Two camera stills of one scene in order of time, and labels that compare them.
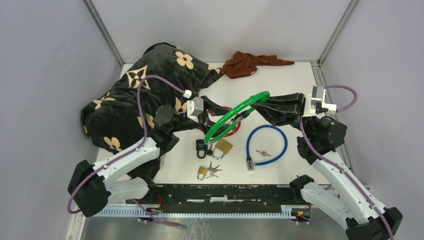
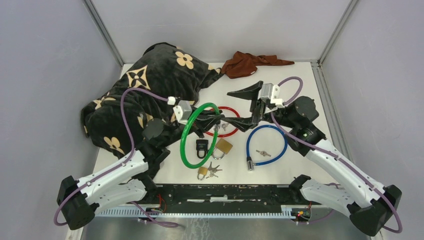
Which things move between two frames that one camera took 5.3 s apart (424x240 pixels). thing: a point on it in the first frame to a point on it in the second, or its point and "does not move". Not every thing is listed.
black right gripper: [283, 109] to [251, 92]
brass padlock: [224, 146] does not move
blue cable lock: [249, 163] does not move
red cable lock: [235, 132] does not move
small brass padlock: [203, 171] does not move
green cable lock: [237, 118] to [182, 133]
